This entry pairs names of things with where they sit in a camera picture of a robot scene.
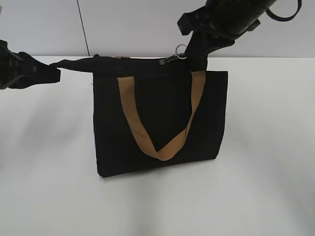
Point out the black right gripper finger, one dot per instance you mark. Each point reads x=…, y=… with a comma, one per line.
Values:
x=199, y=47
x=190, y=18

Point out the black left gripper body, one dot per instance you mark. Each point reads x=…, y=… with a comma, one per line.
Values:
x=7, y=65

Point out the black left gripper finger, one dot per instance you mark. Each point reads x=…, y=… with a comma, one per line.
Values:
x=26, y=81
x=23, y=63

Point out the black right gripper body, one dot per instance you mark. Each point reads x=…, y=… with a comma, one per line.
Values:
x=220, y=22

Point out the silver zipper pull clasp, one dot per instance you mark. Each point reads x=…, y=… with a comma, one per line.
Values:
x=177, y=56

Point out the black canvas tote bag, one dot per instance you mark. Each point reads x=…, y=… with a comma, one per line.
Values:
x=148, y=115

